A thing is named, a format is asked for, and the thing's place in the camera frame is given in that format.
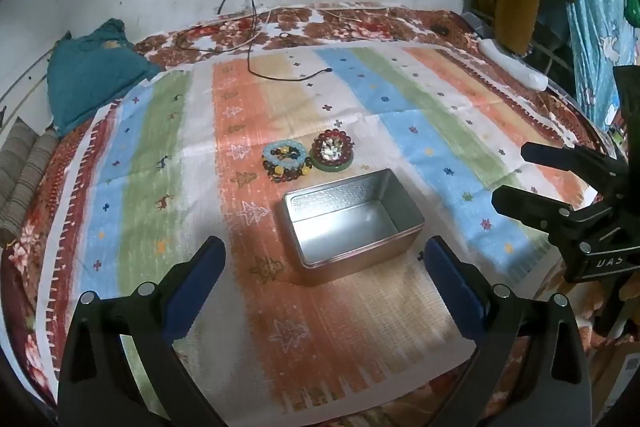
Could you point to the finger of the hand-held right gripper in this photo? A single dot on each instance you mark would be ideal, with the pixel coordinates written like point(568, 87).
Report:
point(535, 207)
point(565, 157)

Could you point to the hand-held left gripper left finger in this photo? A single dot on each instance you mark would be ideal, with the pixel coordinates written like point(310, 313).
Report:
point(200, 287)

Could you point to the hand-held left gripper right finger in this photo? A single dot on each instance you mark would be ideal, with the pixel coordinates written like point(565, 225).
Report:
point(450, 287)

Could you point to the silver metal tin box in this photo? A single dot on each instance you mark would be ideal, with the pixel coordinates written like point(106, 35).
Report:
point(350, 217)

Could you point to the green jade bangle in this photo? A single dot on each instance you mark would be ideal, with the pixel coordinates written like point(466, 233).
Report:
point(332, 166)

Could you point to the cardboard box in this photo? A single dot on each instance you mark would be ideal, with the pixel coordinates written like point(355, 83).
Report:
point(620, 377)

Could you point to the blue printed cloth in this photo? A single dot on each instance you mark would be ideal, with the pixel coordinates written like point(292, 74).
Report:
point(595, 7)

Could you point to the striped printed blanket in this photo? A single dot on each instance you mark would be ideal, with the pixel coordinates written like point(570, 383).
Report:
point(150, 132)

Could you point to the small silver white ornament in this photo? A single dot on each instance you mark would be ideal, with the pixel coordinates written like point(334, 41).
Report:
point(331, 152)

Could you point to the grey striped pillow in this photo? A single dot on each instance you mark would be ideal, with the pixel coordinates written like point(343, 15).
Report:
point(25, 177)

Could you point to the teal cloth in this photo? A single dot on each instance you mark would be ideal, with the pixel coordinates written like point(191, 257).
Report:
point(95, 72)

